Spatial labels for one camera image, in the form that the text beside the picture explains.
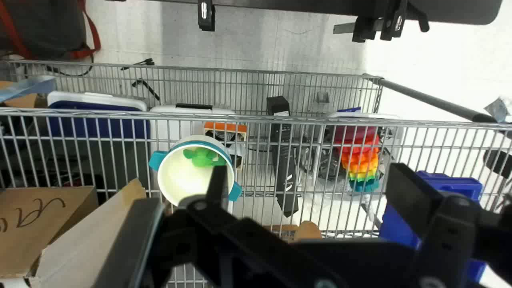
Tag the brown cardboard box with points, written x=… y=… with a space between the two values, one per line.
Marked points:
x=59 y=237

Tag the grey wire shelf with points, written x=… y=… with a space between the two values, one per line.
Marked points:
x=419 y=130

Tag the green toy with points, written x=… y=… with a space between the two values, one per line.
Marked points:
x=202 y=157

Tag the rainbow stacking toy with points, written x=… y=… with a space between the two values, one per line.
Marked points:
x=358 y=156

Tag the white cup with teal handles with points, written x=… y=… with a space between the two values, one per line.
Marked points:
x=178 y=178

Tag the blue and white container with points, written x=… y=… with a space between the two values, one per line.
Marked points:
x=96 y=116

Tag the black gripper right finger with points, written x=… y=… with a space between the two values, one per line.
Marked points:
x=443 y=225

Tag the black flat object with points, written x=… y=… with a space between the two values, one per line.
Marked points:
x=283 y=156

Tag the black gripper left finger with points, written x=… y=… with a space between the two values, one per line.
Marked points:
x=126 y=265

